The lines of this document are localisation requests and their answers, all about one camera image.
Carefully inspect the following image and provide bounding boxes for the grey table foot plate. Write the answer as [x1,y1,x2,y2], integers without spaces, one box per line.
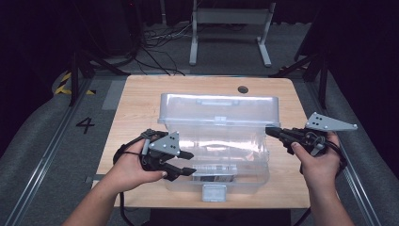
[84,175,104,185]

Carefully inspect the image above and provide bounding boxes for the white metal stand frame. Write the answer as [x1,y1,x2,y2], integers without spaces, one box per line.
[188,0,277,68]

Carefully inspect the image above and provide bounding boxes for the black floor cables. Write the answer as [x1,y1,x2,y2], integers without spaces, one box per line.
[135,23,189,77]

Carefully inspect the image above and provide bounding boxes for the black tripod stand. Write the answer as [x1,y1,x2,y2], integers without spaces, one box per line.
[269,53,330,109]
[69,50,130,107]

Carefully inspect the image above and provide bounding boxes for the person's left hand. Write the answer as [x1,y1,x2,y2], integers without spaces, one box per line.
[106,139,168,193]

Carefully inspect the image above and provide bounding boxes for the yellow black hazard tape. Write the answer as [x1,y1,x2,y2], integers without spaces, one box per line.
[55,72,97,96]

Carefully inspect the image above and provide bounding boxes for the clear plastic storage box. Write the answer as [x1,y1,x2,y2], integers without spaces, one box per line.
[157,92,280,202]

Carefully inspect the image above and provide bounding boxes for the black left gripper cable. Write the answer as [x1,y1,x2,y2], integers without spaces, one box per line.
[112,136,144,226]

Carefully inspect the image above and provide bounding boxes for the metal floor rail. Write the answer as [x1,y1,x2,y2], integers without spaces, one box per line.
[309,81,382,226]
[4,78,93,226]

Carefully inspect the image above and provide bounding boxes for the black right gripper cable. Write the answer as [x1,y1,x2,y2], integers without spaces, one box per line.
[293,137,348,226]

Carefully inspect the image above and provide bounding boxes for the person's right hand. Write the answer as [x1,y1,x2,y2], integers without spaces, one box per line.
[291,131,342,190]

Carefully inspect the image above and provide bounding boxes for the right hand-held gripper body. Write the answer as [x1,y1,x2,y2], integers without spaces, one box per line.
[291,112,359,157]

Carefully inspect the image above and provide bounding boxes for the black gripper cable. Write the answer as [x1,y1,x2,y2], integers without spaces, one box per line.
[293,137,348,226]
[112,136,144,226]

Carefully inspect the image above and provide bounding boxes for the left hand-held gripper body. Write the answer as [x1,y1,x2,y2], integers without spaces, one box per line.
[139,128,182,173]

